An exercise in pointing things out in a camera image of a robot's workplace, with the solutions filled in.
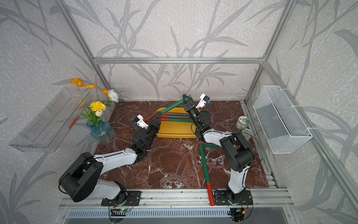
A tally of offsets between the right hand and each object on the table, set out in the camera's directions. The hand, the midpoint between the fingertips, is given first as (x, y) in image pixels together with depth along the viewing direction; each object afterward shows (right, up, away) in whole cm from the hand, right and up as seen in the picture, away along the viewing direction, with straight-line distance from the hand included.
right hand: (182, 95), depth 77 cm
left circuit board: (-29, -59, -7) cm, 66 cm away
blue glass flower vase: (-51, -22, +10) cm, 56 cm away
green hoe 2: (+16, -55, -5) cm, 57 cm away
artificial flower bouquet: (-47, -7, -2) cm, 47 cm away
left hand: (-12, -10, +1) cm, 16 cm away
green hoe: (-15, -10, -1) cm, 18 cm away
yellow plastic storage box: (-4, -23, +27) cm, 36 cm away
